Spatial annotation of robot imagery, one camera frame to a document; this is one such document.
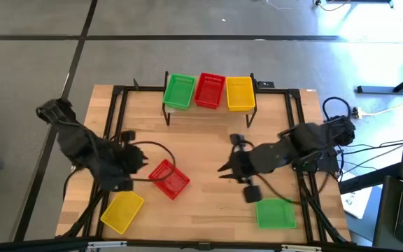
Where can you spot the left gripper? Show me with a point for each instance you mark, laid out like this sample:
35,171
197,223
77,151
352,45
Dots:
129,161

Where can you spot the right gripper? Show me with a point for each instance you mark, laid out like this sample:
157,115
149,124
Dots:
248,166

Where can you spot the red plastic basket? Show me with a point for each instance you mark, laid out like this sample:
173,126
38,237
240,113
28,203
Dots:
170,179
209,90

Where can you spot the yellow plastic basket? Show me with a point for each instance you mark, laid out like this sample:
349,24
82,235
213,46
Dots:
122,212
240,94

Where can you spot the green plastic basket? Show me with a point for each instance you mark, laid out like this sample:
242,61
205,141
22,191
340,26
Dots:
275,213
178,91

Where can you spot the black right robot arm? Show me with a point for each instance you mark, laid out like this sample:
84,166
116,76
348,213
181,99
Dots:
310,140

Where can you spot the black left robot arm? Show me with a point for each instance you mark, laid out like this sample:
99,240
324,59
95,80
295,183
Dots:
79,143

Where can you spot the black-legged wooden shelf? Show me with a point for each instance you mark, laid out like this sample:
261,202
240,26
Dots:
223,109

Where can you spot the small black box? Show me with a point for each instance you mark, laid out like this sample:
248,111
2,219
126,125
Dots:
265,84

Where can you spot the white paper sheet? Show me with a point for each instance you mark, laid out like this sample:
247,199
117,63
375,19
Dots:
355,203

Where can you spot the black desk foot beam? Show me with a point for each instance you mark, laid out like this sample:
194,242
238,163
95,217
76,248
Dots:
369,178

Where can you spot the white power strip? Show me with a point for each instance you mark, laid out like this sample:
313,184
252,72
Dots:
357,112

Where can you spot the black desk leg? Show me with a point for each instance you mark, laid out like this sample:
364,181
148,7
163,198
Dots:
380,90

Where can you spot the silver metal bracket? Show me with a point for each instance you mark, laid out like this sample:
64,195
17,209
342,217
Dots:
107,244
301,248

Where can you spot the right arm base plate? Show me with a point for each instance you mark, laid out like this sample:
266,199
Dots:
327,164

